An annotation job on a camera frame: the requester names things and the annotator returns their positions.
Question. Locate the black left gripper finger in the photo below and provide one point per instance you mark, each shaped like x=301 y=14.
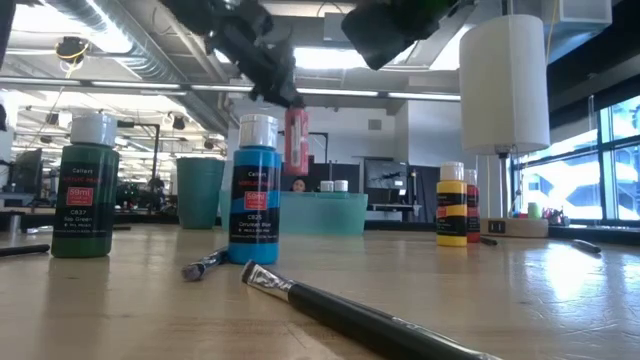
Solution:
x=294 y=80
x=272 y=92

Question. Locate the large red paint bottle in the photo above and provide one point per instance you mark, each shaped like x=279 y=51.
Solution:
x=296 y=150

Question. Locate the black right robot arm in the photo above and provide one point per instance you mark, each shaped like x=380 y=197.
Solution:
x=435 y=12

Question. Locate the small cerulean blue paint bottle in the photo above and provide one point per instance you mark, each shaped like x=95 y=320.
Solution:
x=254 y=252

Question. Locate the small yellow paint bottle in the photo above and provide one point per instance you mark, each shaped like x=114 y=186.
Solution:
x=451 y=187

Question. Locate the small bright red paint bottle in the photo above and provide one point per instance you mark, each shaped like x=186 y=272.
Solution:
x=474 y=200

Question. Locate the small dark green paint bottle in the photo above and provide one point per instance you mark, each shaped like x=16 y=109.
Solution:
x=82 y=242

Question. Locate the long ceiling light strip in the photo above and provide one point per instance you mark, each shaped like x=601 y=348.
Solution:
x=350 y=92

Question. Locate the black office partition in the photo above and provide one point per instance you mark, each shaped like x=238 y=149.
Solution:
x=330 y=172

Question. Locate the dark teal plastic cup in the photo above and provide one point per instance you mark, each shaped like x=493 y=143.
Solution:
x=200 y=195

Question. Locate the dark computer monitor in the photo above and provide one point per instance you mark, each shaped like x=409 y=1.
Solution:
x=385 y=175
x=27 y=172

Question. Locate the white shade wooden base lamp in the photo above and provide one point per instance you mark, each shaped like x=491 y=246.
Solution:
x=502 y=85

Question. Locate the teal translucent plastic bin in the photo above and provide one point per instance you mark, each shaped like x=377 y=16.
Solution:
x=325 y=215

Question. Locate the black yellow ceiling reel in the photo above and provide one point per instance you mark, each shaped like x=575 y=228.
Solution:
x=71 y=49

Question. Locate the black paintbrush grey-blue bristles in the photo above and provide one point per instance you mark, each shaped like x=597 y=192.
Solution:
x=197 y=270

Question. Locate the short black paintbrush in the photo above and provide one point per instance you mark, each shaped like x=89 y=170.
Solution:
x=489 y=241
x=586 y=246

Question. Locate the small light green cup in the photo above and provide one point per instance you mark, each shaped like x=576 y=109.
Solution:
x=534 y=211

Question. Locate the wide flat black paintbrush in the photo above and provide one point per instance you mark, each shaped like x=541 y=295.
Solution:
x=350 y=320

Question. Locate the silver ventilation duct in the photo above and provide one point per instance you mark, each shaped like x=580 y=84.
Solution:
x=165 y=65

